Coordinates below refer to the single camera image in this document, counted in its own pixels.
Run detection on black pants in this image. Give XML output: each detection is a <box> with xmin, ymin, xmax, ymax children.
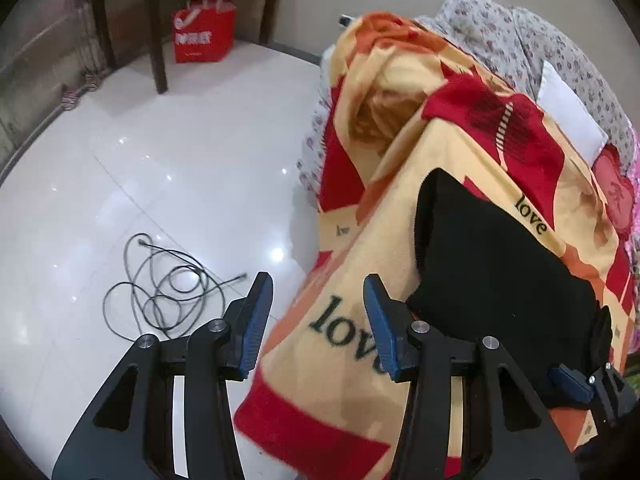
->
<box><xmin>406</xmin><ymin>169</ymin><xmax>612</xmax><ymax>408</ymax></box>

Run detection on red heart-shaped cushion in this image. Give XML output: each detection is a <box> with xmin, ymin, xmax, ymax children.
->
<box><xmin>592</xmin><ymin>143</ymin><xmax>634</xmax><ymax>242</ymax></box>

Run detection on pink patterned bedsheet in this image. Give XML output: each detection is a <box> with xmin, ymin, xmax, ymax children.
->
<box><xmin>628</xmin><ymin>129</ymin><xmax>640</xmax><ymax>262</ymax></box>

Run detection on white pillow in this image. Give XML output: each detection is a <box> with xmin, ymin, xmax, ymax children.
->
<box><xmin>537</xmin><ymin>61</ymin><xmax>608</xmax><ymax>166</ymax></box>

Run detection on grey floral quilt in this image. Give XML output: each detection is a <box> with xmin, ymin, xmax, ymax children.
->
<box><xmin>297</xmin><ymin>0</ymin><xmax>639</xmax><ymax>195</ymax></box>

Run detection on yellow red love blanket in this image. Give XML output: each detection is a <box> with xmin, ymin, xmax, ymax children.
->
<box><xmin>234</xmin><ymin>13</ymin><xmax>639</xmax><ymax>479</ymax></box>

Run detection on red shopping bag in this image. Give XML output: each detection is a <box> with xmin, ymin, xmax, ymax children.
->
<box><xmin>172</xmin><ymin>0</ymin><xmax>236</xmax><ymax>63</ymax></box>

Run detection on black cable on floor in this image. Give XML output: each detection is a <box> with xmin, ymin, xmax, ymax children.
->
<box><xmin>102</xmin><ymin>231</ymin><xmax>249</xmax><ymax>344</ymax></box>

